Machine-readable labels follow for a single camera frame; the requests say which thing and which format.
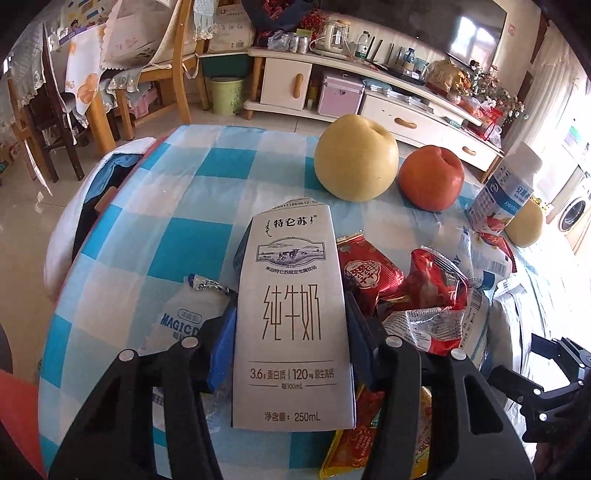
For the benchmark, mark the wooden chair with cloths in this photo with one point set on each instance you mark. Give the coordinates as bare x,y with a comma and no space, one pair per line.
174,61

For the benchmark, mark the washing machine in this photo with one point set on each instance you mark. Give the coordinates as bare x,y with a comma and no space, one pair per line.
570,214

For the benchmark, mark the white electric kettle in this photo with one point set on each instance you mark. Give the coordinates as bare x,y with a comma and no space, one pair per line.
334,37

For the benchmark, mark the dark flower bouquet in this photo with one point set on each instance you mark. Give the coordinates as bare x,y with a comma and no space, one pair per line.
269,16

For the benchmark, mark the red gold snack packet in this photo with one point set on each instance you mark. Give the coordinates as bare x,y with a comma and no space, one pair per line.
369,272

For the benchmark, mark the yellow pear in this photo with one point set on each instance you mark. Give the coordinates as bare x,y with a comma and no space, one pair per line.
356,159
527,225

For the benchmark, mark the blue white flat wrapper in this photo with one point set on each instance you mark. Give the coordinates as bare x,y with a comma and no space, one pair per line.
486,260

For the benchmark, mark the yellow pear right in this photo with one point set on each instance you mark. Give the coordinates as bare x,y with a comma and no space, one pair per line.
527,225

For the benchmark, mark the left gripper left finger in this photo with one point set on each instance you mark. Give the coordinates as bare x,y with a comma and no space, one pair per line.
112,437

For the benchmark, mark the yellow green snack bag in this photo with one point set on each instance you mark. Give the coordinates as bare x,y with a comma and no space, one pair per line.
350,449

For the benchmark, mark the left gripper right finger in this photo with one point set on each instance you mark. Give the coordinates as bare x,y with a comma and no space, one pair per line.
471,436

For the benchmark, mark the red crumpled snack wrapper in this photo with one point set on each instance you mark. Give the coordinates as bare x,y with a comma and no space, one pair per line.
435,297

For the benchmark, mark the white Magic yogurt pouch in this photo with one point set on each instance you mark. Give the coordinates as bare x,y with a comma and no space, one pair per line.
199,300

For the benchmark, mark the dark wooden chair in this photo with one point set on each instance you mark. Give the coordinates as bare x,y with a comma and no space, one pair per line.
44,119

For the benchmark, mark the pink storage box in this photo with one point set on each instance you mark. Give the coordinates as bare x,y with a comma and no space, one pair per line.
341,94

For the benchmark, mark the green waste bin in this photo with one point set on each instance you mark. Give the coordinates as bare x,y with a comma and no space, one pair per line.
226,94

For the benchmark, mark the long white plastic wrapper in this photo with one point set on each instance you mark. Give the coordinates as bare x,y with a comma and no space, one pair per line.
512,319

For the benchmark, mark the red apple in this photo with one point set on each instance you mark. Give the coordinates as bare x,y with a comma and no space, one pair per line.
431,178

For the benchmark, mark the black television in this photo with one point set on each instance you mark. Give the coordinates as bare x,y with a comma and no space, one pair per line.
469,30

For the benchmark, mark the white tv cabinet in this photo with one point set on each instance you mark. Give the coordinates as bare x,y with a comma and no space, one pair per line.
281,82

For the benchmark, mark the white blue milk carton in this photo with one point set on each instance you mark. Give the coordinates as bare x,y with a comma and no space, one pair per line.
292,369

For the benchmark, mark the yellow pear left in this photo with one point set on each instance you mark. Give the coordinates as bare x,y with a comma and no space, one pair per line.
356,159

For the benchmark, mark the white yogurt drink bottle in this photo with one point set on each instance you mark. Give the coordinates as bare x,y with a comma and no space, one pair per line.
505,192

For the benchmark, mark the pink plastic trash bucket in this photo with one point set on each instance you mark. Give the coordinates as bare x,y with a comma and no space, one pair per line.
19,416

